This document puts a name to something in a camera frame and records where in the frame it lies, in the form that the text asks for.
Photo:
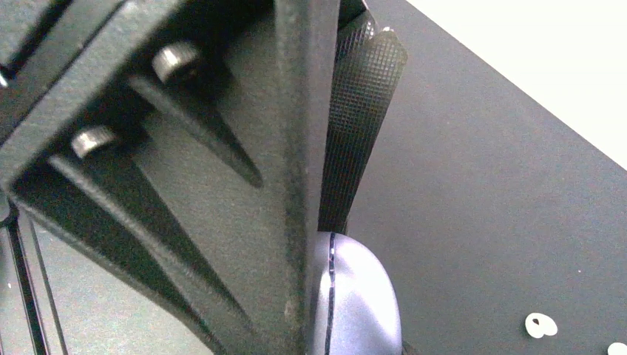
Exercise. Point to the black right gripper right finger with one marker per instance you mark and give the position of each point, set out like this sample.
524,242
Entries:
368,65

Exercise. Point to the white ear tip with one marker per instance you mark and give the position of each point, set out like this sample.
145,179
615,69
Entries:
539,325
617,348

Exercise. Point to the white ear tip far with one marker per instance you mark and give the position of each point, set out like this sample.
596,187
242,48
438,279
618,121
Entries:
617,348

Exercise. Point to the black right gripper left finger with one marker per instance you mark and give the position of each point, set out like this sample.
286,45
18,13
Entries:
179,145

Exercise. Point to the white ear tip near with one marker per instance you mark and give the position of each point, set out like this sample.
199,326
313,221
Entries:
539,325

